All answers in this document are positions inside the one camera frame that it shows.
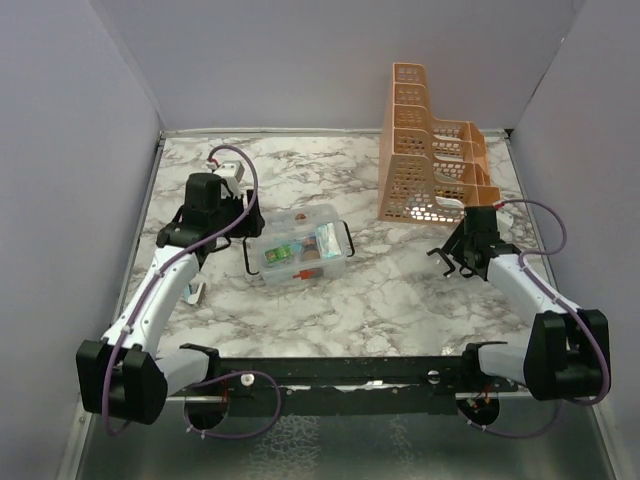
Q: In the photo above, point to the clear first aid box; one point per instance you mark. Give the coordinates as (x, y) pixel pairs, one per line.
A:
(300, 244)

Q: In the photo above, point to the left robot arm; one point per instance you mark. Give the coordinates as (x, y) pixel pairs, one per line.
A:
(121, 374)

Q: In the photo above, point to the small green box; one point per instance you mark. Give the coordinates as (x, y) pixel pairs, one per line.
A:
(283, 253)

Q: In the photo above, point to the silver teal-header packet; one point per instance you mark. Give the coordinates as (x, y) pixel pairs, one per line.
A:
(328, 241)

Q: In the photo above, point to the black front frame bar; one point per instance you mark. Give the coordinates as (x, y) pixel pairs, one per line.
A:
(341, 386)

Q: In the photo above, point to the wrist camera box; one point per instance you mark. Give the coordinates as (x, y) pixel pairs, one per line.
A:
(231, 173)
(505, 220)

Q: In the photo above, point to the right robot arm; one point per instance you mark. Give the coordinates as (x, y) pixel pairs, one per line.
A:
(566, 356)

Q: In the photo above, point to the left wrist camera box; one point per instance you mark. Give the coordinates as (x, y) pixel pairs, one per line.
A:
(231, 173)

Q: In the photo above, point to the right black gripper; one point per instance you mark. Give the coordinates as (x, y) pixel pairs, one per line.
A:
(461, 242)

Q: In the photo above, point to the small white clip piece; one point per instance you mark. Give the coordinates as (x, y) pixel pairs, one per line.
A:
(193, 293)

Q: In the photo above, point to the black box handle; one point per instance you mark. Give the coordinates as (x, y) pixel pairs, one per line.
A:
(247, 258)
(445, 255)

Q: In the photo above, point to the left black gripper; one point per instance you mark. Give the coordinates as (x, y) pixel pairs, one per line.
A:
(250, 226)

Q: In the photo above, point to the orange plastic file rack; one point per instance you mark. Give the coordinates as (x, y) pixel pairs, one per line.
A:
(430, 169)

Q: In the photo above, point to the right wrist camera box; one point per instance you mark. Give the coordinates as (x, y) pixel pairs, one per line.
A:
(505, 220)

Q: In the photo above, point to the brown orange-cap medicine bottle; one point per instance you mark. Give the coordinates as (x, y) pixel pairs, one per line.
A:
(310, 250)

